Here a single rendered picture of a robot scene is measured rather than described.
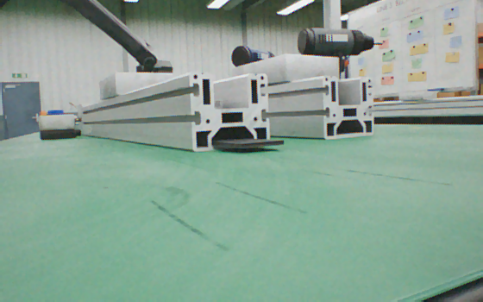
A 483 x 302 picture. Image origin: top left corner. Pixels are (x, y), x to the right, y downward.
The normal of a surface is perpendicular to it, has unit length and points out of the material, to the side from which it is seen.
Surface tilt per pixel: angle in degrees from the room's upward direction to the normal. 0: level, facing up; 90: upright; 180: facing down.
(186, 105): 90
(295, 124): 90
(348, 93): 90
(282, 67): 90
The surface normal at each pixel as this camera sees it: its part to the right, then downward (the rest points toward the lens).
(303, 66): 0.52, 0.04
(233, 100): -0.85, 0.07
